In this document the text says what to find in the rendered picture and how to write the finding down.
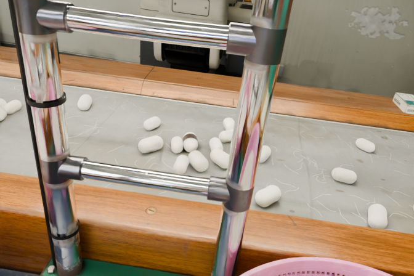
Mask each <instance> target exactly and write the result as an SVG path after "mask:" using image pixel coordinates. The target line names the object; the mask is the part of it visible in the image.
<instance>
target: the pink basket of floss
mask: <svg viewBox="0 0 414 276"><path fill-rule="evenodd" d="M307 271H309V272H307ZM312 271H314V272H312ZM293 272H294V273H293ZM297 272H299V273H297ZM302 272H303V273H302ZM317 272H318V273H317ZM322 272H324V273H322ZM327 272H329V274H327ZM288 273H289V274H288ZM292 273H293V274H292ZM332 273H334V274H332ZM283 274H284V275H283ZM337 274H339V275H337ZM278 275H280V276H343V275H345V276H393V275H390V274H387V273H385V272H382V271H380V270H377V269H374V268H371V267H368V266H364V265H361V264H357V263H354V262H349V261H343V260H340V259H332V258H319V257H300V258H288V259H281V260H278V261H273V262H269V263H267V264H263V265H261V266H258V267H255V268H253V269H251V270H249V271H247V272H245V273H244V274H242V275H240V276H278Z"/></svg>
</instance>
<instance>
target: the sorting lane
mask: <svg viewBox="0 0 414 276"><path fill-rule="evenodd" d="M63 91H64V92H65V93H66V97H67V101H66V102H65V111H66V117H67V128H68V139H69V145H70V155H75V156H83V157H87V158H88V159H89V160H91V161H98V162H103V163H111V164H118V165H123V166H131V167H136V168H144V169H152V170H157V171H165V172H170V173H175V172H174V170H173V166H174V164H175V162H176V159H177V157H178V156H180V155H185V156H187V157H188V155H189V153H190V152H187V151H186V150H185V149H184V147H183V150H182V151H181V152H180V153H174V152H173V151H172V150H171V140H172V138H173V137H176V136H178V137H180V138H181V139H182V141H183V137H184V135H185V134H186V133H188V132H192V133H194V134H195V135H196V136H197V139H198V147H197V149H196V151H199V152H200V153H201V154H202V155H203V156H204V157H205V158H206V159H207V160H208V163H209V165H208V168H207V170H206V171H203V172H199V171H197V170H196V169H195V168H194V167H193V166H192V165H191V164H190V163H189V165H188V166H187V170H186V172H185V173H183V174H186V175H191V176H199V177H208V178H210V176H218V177H226V174H227V168H221V167H220V166H219V165H217V164H216V163H214V162H213V161H212V160H211V159H210V153H211V148H210V146H209V142H210V140H211V139H212V138H213V137H217V138H219V134H220V133H221V132H222V131H225V127H224V126H223V121H224V120H225V119H226V118H232V119H233V120H234V121H235V115H236V111H237V109H236V108H229V107H220V106H215V105H207V104H202V103H193V102H184V101H179V100H170V99H162V98H156V97H148V96H142V95H134V94H125V93H120V92H112V91H103V90H98V89H89V88H84V87H75V86H66V85H63ZM84 94H87V95H90V96H91V97H92V103H91V106H90V108H89V109H88V110H80V109H79V108H78V100H79V98H80V97H81V96H82V95H84ZM0 99H4V100H5V101H6V103H9V102H11V101H12V100H19V101H20V102H21V103H22V107H21V109H20V110H18V111H16V112H15V113H13V114H7V116H6V118H5V119H4V120H2V121H0V172H3V173H11V174H19V175H23V176H31V177H38V172H37V168H36V161H35V155H34V150H33V143H32V139H31V132H30V125H29V121H28V114H27V110H26V103H25V96H24V92H23V85H22V80H21V79H16V78H8V77H2V76H0ZM153 116H157V117H159V119H160V120H161V124H160V125H159V126H158V127H157V128H155V129H152V130H151V131H148V130H146V129H145V128H144V122H145V120H147V119H149V118H151V117H153ZM152 136H159V137H161V138H162V140H163V146H162V148H161V149H159V150H157V151H154V152H150V153H142V152H140V151H139V149H138V144H139V142H140V141H141V140H142V139H145V138H148V137H152ZM359 138H363V139H366V140H368V141H370V142H372V143H374V145H375V150H374V151H373V152H371V153H368V152H365V151H363V150H362V149H360V148H358V147H357V146H356V144H355V142H356V140H357V139H359ZM263 145H266V146H268V147H269V148H270V149H271V154H270V157H268V159H267V160H266V161H265V162H263V163H259V167H258V173H257V176H256V182H255V185H254V190H253V196H252V199H251V205H250V209H252V210H256V211H264V212H269V213H277V214H284V215H289V216H297V217H305V218H309V219H317V220H322V221H330V222H337V223H342V224H350V225H358V226H362V227H370V226H369V224H368V208H369V207H370V206H371V205H373V204H380V205H382V206H384V207H385V208H386V211H387V219H388V224H387V226H386V228H385V229H384V230H391V231H395V232H403V233H411V234H414V210H413V205H414V132H405V131H397V130H392V129H383V128H374V127H369V126H361V125H356V124H347V123H338V122H333V121H324V120H315V119H310V118H301V117H297V116H288V115H279V114H274V113H270V115H269V120H268V124H267V129H266V134H265V138H264V143H263ZM335 168H344V169H348V170H351V171H354V172H355V173H356V175H357V180H356V181H355V182H354V183H352V184H347V183H345V182H340V181H336V180H335V179H333V177H332V175H331V172H332V170H333V169H335ZM73 183H77V184H84V185H92V186H97V187H105V188H110V189H117V190H125V191H130V192H137V193H145V194H150V195H158V196H162V197H170V198H178V199H183V200H190V201H199V202H203V203H211V204H215V205H222V202H220V201H211V200H207V197H202V196H197V195H189V194H184V193H176V192H168V191H163V190H155V189H147V188H143V187H135V186H130V185H123V184H114V183H110V182H102V181H95V180H90V179H84V180H83V181H76V180H73ZM269 185H276V186H277V187H278V188H279V189H280V191H281V197H280V199H279V200H278V201H276V202H274V203H272V204H271V205H269V206H267V207H261V206H259V205H258V204H257V203H256V200H255V195H256V193H257V192H258V191H260V190H262V189H264V188H266V187H268V186H269Z"/></svg>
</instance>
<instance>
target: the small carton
mask: <svg viewBox="0 0 414 276"><path fill-rule="evenodd" d="M392 101H393V102H394V103H395V104H396V105H397V106H398V107H399V108H400V109H401V110H402V111H403V112H404V113H407V114H413V115H414V95H412V94H403V93H398V92H396V93H395V96H394V98H393V100H392Z"/></svg>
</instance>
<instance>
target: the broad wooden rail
mask: <svg viewBox="0 0 414 276"><path fill-rule="evenodd" d="M59 56H60V67H61V73H62V84H63V85H66V86H75V87H84V88H89V89H98V90H103V91H112V92H120V93H125V94H134V95H142V96H148V97H156V98H162V99H170V100H179V101H184V102H193V103H198V104H207V105H215V106H220V107H229V108H237V103H238V96H239V92H240V84H241V80H242V78H239V77H233V76H224V75H215V74H210V73H201V72H195V71H187V70H178V69H172V68H163V67H154V66H149V65H140V64H135V63H126V62H117V61H111V60H102V59H93V58H88V57H79V56H74V55H65V54H59ZM0 76H2V77H8V78H16V79H21V74H20V67H19V63H18V57H17V50H16V48H13V47H4V46H0ZM392 100H393V97H384V96H378V95H370V94H361V93H355V92H346V91H337V90H332V89H323V88H317V87H309V86H300V85H294V84H285V83H276V85H275V90H274V96H273V100H272V105H271V109H270V113H274V114H279V115H288V116H297V117H301V118H310V119H315V120H324V121H333V122H338V123H347V124H356V125H361V126H369V127H374V128H383V129H392V130H397V131H405V132H414V115H413V114H407V113H404V112H403V111H402V110H401V109H400V108H399V107H398V106H397V105H396V104H395V103H394V102H393V101H392Z"/></svg>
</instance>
